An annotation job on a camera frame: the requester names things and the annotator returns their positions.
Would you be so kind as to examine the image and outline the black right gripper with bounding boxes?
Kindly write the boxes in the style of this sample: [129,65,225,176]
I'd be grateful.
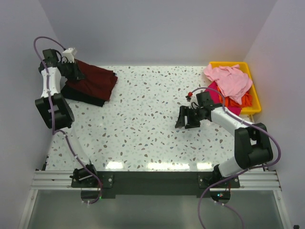
[175,105,206,129]

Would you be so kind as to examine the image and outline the black t shirt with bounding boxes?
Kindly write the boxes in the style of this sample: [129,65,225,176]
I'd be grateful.
[61,85,105,107]

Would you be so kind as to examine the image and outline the dark red t shirt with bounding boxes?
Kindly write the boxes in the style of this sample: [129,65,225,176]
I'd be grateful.
[65,60,118,101]

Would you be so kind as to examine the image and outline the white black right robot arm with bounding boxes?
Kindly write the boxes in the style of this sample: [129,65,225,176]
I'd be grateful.
[175,92,273,187]

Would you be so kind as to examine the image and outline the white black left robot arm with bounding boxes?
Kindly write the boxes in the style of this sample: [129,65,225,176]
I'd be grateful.
[35,48,99,187]

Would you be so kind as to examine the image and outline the magenta t shirt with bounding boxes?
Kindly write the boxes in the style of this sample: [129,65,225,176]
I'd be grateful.
[205,82,242,116]

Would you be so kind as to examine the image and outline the pink t shirt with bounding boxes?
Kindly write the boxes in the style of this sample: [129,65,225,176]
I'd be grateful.
[203,63,253,104]

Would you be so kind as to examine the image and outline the orange t shirt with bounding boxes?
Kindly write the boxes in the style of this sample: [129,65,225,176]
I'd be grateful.
[217,84,253,108]

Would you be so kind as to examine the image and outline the yellow plastic bin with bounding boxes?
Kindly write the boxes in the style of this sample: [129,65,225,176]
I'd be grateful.
[209,61,262,115]

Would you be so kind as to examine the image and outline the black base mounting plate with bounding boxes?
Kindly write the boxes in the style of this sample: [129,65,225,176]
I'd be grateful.
[71,170,239,200]

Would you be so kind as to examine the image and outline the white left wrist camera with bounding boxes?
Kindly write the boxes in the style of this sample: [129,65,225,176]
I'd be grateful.
[62,47,77,63]

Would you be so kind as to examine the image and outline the aluminium frame rail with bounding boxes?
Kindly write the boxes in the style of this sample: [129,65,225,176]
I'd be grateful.
[30,114,283,191]

